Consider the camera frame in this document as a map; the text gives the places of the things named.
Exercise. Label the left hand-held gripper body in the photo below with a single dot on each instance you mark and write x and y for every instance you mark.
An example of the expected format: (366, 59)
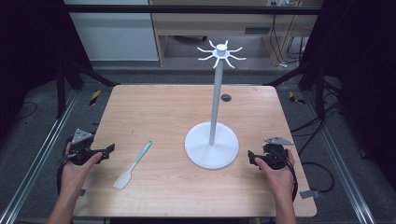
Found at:
(81, 151)

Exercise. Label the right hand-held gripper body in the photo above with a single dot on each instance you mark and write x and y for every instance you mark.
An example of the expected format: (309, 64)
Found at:
(274, 155)

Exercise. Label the person's right hand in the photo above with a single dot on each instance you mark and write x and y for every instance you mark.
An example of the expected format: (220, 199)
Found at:
(278, 180)

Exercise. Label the person's left hand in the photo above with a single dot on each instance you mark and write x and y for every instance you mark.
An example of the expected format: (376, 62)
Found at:
(73, 175)

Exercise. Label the white hook stand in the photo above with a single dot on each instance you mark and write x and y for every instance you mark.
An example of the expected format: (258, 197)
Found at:
(212, 146)

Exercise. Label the yellow black striped tape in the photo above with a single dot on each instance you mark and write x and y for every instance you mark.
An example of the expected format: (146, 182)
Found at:
(294, 98)
(95, 97)

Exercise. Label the dark round table grommet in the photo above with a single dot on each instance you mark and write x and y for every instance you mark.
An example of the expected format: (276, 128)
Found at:
(226, 98)

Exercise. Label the white cabinet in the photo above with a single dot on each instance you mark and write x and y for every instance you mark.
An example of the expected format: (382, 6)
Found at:
(115, 34)

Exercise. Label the dark curtain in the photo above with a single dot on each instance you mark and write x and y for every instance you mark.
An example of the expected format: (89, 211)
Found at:
(28, 46)
(364, 62)

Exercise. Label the wooden background desk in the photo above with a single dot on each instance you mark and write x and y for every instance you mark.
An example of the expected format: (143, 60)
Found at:
(193, 26)

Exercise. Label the grey metal table bracket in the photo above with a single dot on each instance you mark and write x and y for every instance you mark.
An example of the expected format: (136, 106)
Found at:
(82, 192)
(309, 194)

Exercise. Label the aluminium floor rail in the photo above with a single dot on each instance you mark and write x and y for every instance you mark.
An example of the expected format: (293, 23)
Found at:
(40, 155)
(342, 161)

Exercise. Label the black metal frame strut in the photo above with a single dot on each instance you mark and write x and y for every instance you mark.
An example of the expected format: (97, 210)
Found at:
(81, 73)
(311, 74)

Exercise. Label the black horizontal frame bar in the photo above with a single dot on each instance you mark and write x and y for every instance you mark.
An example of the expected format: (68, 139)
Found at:
(186, 9)

